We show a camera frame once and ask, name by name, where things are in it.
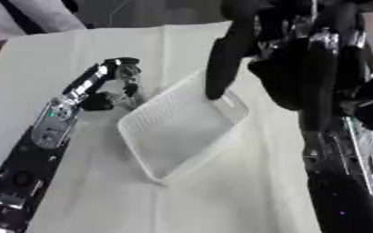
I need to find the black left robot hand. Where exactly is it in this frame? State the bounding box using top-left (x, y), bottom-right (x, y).
top-left (60, 56), bottom-right (142, 112)

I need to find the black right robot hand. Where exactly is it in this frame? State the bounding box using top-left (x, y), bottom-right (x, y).
top-left (204, 0), bottom-right (373, 132)

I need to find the white perforated plastic basket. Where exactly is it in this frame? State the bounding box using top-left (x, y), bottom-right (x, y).
top-left (115, 70), bottom-right (250, 185)

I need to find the person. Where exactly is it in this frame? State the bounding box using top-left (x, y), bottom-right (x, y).
top-left (0, 0), bottom-right (97, 44)

